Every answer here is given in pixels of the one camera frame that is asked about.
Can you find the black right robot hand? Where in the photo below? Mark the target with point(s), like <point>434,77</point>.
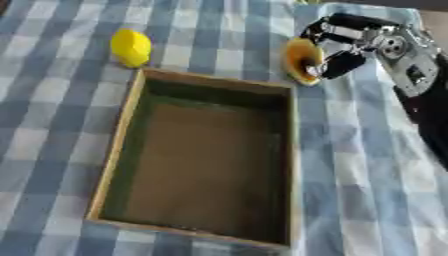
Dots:
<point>345,62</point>

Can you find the tan open cardboard box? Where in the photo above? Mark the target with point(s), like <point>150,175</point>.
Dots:
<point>204,160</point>

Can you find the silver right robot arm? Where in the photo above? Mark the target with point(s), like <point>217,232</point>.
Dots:
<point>421,80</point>

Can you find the orange toy fruit slice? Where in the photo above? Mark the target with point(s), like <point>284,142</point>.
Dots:
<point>302,60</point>

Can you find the yellow toy lemon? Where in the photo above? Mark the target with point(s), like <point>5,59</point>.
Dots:
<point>132,47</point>

